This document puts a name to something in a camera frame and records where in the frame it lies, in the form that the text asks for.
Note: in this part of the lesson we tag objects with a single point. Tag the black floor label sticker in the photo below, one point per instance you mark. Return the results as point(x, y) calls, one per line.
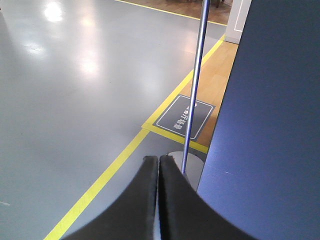
point(175, 117)

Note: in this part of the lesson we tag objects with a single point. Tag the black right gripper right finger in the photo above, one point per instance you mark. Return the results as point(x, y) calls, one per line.
point(184, 215)

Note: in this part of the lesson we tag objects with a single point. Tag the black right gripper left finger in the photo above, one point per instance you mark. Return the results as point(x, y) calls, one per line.
point(131, 216)

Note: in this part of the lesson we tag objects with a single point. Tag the silver sign stand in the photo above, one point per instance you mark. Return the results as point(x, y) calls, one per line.
point(191, 165)

